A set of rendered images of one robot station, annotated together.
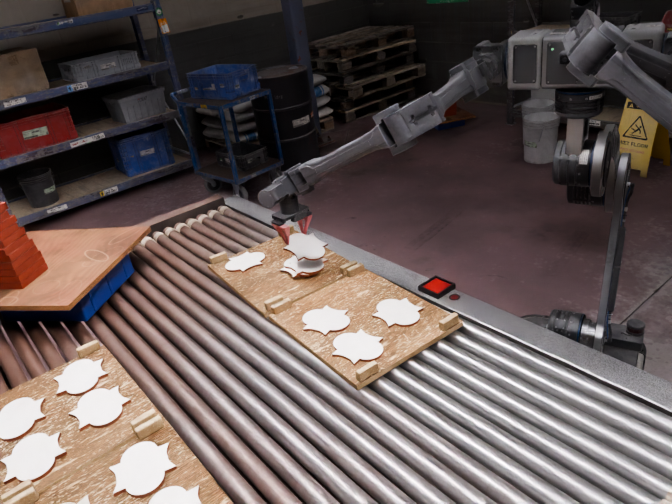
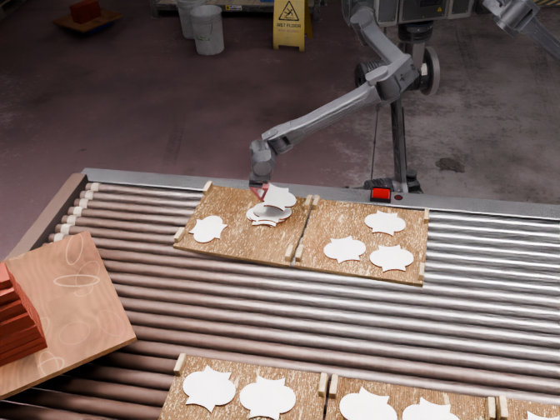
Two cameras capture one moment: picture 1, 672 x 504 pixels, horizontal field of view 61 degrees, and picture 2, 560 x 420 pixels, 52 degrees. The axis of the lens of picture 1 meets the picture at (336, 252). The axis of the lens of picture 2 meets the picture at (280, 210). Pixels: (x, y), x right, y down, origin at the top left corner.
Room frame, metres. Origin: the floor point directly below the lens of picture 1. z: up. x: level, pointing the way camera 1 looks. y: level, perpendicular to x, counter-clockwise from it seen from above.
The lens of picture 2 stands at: (0.41, 1.10, 2.25)
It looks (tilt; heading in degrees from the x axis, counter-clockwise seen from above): 40 degrees down; 319
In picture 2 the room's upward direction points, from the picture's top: 3 degrees counter-clockwise
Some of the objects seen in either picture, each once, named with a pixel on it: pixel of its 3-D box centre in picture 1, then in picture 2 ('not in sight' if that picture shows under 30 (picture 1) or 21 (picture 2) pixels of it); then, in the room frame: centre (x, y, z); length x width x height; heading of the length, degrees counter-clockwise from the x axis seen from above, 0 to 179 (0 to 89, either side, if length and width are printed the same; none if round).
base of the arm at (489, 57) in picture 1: (484, 68); (363, 15); (1.71, -0.51, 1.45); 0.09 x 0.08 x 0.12; 56
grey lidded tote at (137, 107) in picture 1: (136, 104); not in sight; (5.64, 1.69, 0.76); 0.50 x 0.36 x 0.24; 132
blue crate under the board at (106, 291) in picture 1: (67, 282); not in sight; (1.67, 0.88, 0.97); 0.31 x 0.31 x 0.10; 75
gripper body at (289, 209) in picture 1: (289, 205); (260, 166); (1.61, 0.12, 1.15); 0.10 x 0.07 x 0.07; 129
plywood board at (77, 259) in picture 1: (46, 265); (23, 313); (1.70, 0.94, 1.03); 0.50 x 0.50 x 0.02; 75
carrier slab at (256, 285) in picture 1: (281, 268); (246, 222); (1.63, 0.18, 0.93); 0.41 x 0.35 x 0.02; 31
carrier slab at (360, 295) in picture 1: (361, 320); (364, 238); (1.28, -0.04, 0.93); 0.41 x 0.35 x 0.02; 32
